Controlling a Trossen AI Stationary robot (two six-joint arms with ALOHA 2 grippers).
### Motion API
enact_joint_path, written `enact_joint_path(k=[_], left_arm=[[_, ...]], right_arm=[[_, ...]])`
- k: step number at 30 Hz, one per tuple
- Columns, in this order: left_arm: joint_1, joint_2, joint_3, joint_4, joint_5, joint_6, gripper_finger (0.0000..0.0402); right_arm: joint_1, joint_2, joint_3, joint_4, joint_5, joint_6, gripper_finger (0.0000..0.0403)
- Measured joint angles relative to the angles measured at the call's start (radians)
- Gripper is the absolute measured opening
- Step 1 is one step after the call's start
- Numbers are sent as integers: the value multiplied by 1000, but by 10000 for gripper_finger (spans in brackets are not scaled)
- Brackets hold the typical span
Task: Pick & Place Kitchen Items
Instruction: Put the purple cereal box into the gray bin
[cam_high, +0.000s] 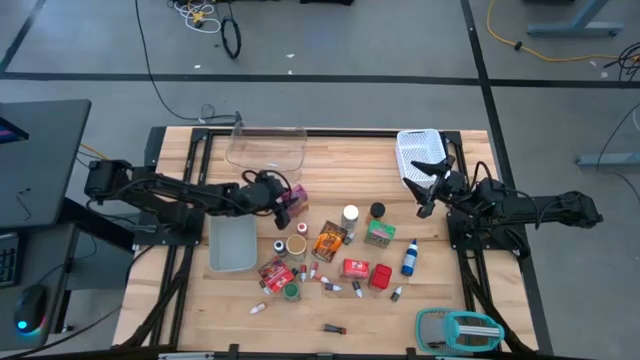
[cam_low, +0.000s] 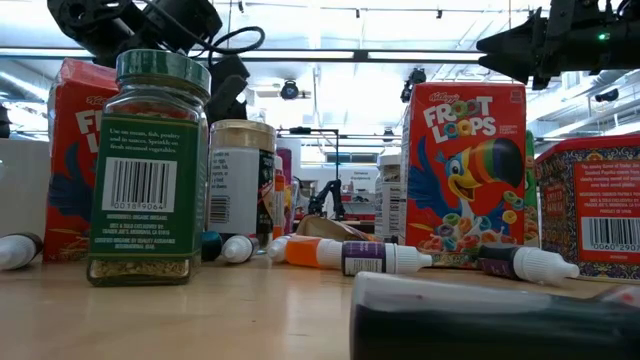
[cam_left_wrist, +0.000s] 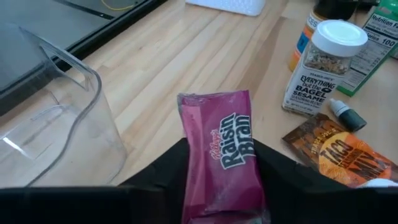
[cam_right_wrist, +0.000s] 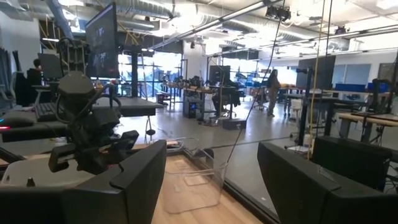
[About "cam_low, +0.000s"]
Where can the red label dropper bottle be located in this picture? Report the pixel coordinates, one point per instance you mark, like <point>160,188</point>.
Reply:
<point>237,248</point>

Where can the blue tube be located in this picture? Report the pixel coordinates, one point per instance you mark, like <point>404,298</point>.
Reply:
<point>211,246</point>

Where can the dark bottle red cap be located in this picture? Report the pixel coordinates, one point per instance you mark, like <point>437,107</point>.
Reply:
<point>475,325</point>

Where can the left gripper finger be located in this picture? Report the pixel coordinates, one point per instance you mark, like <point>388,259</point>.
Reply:
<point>232,67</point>
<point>227,100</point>

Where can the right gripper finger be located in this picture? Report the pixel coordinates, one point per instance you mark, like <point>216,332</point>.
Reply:
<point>520,37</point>
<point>515,65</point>

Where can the oregano glass jar green lid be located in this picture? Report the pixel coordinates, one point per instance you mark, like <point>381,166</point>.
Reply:
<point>145,200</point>

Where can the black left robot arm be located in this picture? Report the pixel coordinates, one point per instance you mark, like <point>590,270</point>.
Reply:
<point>90,25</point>

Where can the black mounted camera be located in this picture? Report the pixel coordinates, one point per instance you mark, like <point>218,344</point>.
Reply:
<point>607,95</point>
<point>289,91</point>
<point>415,77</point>

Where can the dark purple dropper bottle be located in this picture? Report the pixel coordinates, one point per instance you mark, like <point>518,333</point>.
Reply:
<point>540,265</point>

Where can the tan paper packet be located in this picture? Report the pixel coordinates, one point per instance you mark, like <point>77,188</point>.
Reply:
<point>327,227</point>

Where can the pink cereal box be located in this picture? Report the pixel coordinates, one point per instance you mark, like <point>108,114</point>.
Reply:
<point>287,165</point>

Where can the white spice jar tan lid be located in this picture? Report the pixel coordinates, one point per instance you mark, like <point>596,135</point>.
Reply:
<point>235,190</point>

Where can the spare black robot arm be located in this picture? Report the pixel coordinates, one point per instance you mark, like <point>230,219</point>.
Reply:
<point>332,187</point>

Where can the black metal frame stand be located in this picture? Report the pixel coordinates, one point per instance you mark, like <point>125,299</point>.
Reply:
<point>300,130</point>

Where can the purple label dropper bottle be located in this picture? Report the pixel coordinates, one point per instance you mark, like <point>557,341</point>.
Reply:
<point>365,257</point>

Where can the red smoked paprika tin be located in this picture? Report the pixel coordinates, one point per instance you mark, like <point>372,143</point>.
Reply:
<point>590,200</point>

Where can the red Froot Loops cereal box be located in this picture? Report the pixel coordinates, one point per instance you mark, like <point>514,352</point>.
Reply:
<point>465,200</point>
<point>70,150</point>

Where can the orange dropper bottle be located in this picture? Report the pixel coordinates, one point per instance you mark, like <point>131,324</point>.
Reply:
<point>302,251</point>

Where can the green cereal box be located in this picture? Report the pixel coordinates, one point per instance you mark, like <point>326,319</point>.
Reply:
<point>531,190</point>

